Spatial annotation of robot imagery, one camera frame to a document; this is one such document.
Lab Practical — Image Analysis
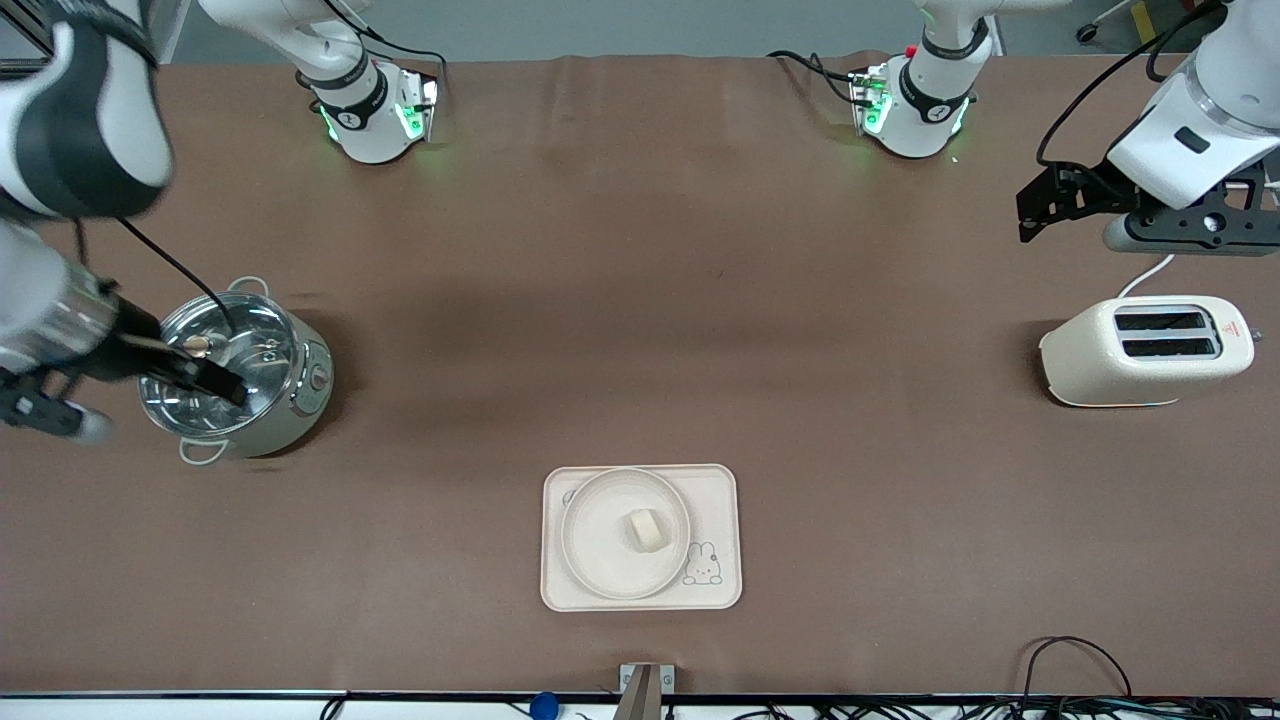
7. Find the round cream plate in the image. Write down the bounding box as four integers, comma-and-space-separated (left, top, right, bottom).
559, 467, 692, 601

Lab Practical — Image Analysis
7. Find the small white steamed bun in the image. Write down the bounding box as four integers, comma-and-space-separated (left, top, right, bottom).
626, 508, 669, 554

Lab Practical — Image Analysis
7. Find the cream rabbit print tray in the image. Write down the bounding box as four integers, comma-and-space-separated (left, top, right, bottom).
540, 463, 744, 612

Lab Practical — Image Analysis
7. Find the glass pot lid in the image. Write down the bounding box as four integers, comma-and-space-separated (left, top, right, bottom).
137, 290, 301, 437

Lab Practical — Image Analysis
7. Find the silver electric cooking pot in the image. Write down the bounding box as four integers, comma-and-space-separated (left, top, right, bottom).
140, 277, 335, 467

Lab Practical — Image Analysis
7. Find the cream two-slot toaster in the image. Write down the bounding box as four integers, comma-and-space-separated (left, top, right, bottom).
1038, 294, 1257, 409

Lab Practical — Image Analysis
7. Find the black caster wheel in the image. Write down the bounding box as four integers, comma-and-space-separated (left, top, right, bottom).
1076, 0, 1143, 44

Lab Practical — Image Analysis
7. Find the brown table mat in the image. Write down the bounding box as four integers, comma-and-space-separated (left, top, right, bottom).
0, 52, 1280, 697

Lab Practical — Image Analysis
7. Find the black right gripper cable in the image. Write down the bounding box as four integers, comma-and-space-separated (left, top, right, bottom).
117, 215, 238, 339

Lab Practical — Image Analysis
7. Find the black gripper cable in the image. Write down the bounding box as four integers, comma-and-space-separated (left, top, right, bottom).
1035, 0, 1233, 169
117, 215, 238, 339

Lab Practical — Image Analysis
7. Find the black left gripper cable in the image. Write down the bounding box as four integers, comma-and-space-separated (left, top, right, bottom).
1035, 0, 1233, 169

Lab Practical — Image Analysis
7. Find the white toaster power cord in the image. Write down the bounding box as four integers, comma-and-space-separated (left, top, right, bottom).
1117, 254, 1175, 299

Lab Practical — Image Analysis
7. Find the black left arm base cable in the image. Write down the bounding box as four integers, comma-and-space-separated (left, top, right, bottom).
767, 50, 873, 107

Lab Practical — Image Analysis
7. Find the black arm base cable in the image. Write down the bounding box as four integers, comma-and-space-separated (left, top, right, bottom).
320, 0, 448, 101
767, 50, 873, 107

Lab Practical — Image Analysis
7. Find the black right arm base cable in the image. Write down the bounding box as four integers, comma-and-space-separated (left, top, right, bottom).
320, 0, 448, 101

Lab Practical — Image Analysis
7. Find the black looped cable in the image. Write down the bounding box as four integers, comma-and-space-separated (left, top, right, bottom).
1018, 636, 1136, 703

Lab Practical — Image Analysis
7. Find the black cable bundle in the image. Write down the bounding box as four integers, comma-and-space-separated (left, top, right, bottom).
700, 695, 1280, 720

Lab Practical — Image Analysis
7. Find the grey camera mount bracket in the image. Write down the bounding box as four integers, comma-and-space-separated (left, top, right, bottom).
614, 662, 677, 720

